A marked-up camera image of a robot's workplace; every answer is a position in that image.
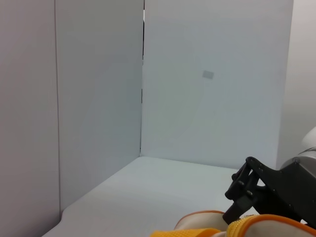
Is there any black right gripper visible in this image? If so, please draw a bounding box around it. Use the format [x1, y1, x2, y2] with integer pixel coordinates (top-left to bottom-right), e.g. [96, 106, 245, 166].
[222, 156, 316, 227]

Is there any beige orange bear food bag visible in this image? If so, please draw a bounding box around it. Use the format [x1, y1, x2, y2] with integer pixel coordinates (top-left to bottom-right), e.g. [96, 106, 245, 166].
[150, 209, 316, 237]

